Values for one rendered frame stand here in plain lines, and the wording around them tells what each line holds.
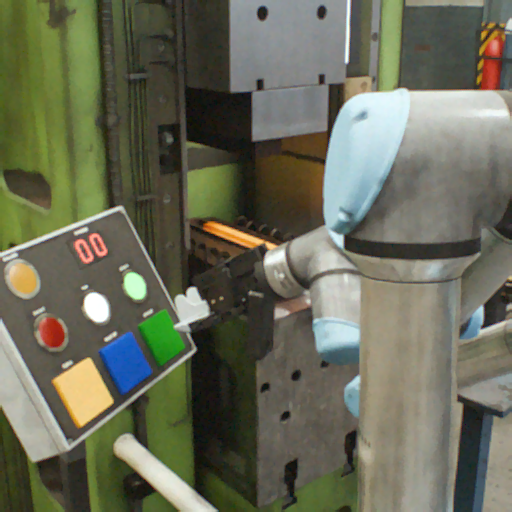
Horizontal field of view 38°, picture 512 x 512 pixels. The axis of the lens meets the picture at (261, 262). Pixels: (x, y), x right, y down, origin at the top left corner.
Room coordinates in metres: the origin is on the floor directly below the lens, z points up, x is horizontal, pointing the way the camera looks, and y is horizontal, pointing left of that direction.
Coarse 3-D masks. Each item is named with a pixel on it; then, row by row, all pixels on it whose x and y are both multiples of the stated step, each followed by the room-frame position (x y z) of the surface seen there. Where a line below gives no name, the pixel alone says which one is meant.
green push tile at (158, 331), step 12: (144, 324) 1.08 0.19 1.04; (156, 324) 1.10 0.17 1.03; (168, 324) 1.13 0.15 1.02; (144, 336) 1.07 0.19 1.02; (156, 336) 1.09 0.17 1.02; (168, 336) 1.11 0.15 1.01; (156, 348) 1.07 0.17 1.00; (168, 348) 1.09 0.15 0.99; (180, 348) 1.11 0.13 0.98; (156, 360) 1.06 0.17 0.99; (168, 360) 1.08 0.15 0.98
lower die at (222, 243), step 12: (192, 228) 1.77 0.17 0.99; (204, 228) 1.74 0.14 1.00; (240, 228) 1.77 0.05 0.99; (204, 240) 1.68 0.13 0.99; (216, 240) 1.68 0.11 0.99; (228, 240) 1.65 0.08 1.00; (264, 240) 1.67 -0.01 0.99; (276, 240) 1.67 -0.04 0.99; (204, 252) 1.62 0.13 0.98; (240, 252) 1.59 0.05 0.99; (192, 264) 1.60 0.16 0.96
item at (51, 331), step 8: (48, 320) 0.95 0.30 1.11; (56, 320) 0.96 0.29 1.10; (40, 328) 0.93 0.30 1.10; (48, 328) 0.94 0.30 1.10; (56, 328) 0.95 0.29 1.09; (40, 336) 0.93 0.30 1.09; (48, 336) 0.93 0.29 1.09; (56, 336) 0.94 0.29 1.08; (64, 336) 0.96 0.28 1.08; (48, 344) 0.93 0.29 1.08; (56, 344) 0.94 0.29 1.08
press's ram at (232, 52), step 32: (192, 0) 1.49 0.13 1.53; (224, 0) 1.41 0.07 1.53; (256, 0) 1.43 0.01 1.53; (288, 0) 1.48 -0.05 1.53; (320, 0) 1.53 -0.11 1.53; (192, 32) 1.49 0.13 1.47; (224, 32) 1.41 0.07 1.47; (256, 32) 1.43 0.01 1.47; (288, 32) 1.48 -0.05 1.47; (320, 32) 1.53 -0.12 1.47; (192, 64) 1.49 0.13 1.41; (224, 64) 1.41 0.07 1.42; (256, 64) 1.43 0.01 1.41; (288, 64) 1.48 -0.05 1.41; (320, 64) 1.54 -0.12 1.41
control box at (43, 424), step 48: (48, 240) 1.04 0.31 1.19; (96, 240) 1.12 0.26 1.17; (0, 288) 0.93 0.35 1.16; (48, 288) 0.99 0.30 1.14; (96, 288) 1.06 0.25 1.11; (0, 336) 0.89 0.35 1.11; (96, 336) 1.00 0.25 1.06; (0, 384) 0.90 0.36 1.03; (48, 384) 0.89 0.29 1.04; (144, 384) 1.02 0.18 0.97; (48, 432) 0.86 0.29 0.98
